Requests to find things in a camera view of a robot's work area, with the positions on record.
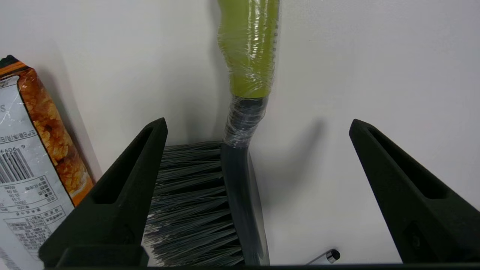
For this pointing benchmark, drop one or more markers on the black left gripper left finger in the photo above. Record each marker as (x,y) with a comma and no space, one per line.
(120,195)

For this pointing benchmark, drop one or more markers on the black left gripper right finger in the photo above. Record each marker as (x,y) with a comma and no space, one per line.
(420,202)

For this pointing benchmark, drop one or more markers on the orange snack packet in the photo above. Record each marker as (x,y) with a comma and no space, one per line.
(33,168)

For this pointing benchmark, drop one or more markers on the white pen black cap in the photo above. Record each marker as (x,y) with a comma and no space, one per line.
(332,255)

